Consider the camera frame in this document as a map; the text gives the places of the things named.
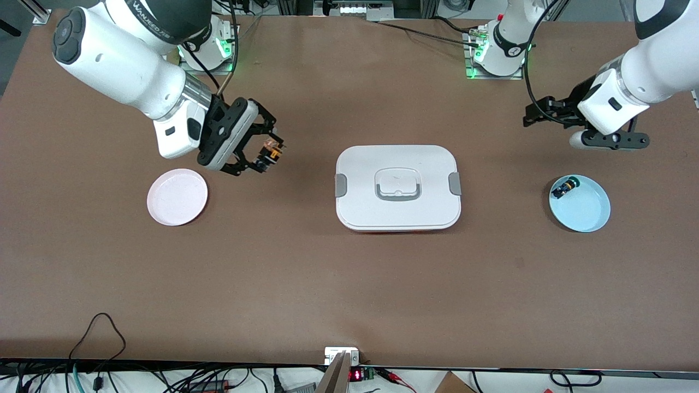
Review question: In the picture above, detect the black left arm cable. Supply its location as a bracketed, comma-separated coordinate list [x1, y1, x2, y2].
[524, 0, 563, 123]

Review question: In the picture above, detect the white power strip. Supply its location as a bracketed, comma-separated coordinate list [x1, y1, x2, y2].
[337, 2, 395, 17]

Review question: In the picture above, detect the white metal bracket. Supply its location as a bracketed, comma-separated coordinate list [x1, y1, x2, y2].
[324, 347, 361, 366]

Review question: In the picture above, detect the orange push-button switch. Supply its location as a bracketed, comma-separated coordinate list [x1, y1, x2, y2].
[257, 138, 286, 171]

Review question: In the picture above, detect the red clip lead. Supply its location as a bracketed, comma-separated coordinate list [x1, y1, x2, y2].
[377, 368, 418, 393]

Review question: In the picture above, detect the short black right arm cable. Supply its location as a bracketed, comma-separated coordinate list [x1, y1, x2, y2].
[182, 43, 222, 93]

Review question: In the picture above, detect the long black right arm cable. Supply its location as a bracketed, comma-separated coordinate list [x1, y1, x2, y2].
[217, 0, 239, 99]

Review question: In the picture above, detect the black cable across table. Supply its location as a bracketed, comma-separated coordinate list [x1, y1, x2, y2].
[376, 16, 484, 49]

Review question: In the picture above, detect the white box with grey handle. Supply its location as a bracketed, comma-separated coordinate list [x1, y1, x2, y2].
[334, 145, 463, 234]

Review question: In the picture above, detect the black flat looped cable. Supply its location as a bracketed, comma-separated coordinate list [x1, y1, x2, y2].
[549, 370, 602, 389]

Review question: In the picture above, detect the white side table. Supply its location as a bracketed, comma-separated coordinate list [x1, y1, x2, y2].
[0, 365, 699, 393]

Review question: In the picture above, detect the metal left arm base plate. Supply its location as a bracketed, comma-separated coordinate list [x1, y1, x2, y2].
[464, 30, 525, 81]

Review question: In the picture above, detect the brown cardboard piece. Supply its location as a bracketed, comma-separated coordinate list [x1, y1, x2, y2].
[434, 371, 477, 393]

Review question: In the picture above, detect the light blue round plate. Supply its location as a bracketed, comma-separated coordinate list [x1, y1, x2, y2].
[549, 174, 611, 233]

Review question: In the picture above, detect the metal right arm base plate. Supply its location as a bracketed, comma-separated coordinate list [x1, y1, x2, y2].
[177, 23, 240, 76]

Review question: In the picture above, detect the pink round plate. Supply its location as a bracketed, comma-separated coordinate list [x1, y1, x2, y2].
[147, 169, 209, 227]

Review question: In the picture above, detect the aluminium camera post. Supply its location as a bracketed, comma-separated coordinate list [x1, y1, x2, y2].
[315, 351, 352, 393]

